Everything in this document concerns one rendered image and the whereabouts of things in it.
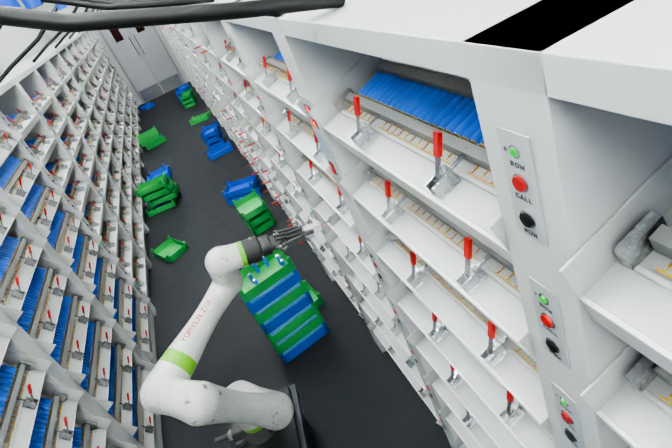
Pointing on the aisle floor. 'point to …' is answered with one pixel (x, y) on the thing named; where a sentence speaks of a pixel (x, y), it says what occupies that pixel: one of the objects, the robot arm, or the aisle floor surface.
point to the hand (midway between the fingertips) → (312, 228)
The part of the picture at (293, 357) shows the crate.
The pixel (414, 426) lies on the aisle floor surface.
